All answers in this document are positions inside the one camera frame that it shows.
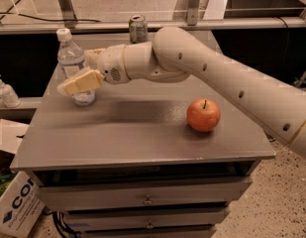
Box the white cardboard box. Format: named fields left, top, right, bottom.
left=0, top=119, right=45, bottom=238

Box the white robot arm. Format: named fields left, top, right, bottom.
left=57, top=27, right=306, bottom=160

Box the grey metal frame rail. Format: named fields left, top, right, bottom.
left=0, top=16, right=306, bottom=36

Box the grey drawer cabinet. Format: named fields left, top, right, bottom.
left=10, top=30, right=276, bottom=238

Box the green soda can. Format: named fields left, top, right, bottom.
left=129, top=15, right=148, bottom=44

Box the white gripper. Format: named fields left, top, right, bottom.
left=56, top=45, right=129, bottom=95

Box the black floor cable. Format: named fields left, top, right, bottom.
left=0, top=0, right=102, bottom=24

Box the red apple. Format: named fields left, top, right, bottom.
left=186, top=98, right=221, bottom=133

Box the white pump dispenser bottle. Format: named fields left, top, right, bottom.
left=0, top=78, right=21, bottom=108

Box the clear plastic water bottle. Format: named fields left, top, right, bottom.
left=56, top=28, right=96, bottom=106

